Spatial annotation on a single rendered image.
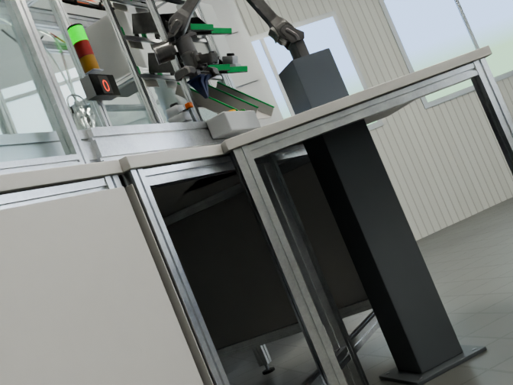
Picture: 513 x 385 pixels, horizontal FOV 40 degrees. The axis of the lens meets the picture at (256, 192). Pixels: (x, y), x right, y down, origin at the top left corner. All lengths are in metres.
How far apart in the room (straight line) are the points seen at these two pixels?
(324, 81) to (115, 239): 1.06
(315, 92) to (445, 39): 4.80
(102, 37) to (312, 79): 1.79
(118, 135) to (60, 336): 0.61
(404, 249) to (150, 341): 1.06
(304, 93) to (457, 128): 4.62
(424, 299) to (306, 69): 0.81
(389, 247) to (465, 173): 4.52
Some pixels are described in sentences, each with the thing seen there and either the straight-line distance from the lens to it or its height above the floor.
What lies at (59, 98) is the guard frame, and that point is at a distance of 1.52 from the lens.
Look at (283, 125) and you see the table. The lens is 1.91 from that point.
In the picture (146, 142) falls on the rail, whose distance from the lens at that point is 1.76.
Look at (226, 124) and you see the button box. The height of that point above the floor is 0.92.
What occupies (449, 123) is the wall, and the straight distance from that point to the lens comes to 6.73.
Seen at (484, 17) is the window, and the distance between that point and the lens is 7.29.
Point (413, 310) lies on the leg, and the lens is 2.23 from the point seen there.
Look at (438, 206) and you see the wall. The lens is 6.49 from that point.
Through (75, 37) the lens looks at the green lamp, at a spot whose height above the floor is 1.37.
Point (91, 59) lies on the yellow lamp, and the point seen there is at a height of 1.29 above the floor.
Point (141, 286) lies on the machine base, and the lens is 1.44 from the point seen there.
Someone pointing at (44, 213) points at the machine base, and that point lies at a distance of 1.31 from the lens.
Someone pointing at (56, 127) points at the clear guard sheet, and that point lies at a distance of 1.49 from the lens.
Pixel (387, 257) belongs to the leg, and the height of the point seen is 0.38.
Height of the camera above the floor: 0.60
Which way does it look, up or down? 3 degrees up
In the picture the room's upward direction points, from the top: 23 degrees counter-clockwise
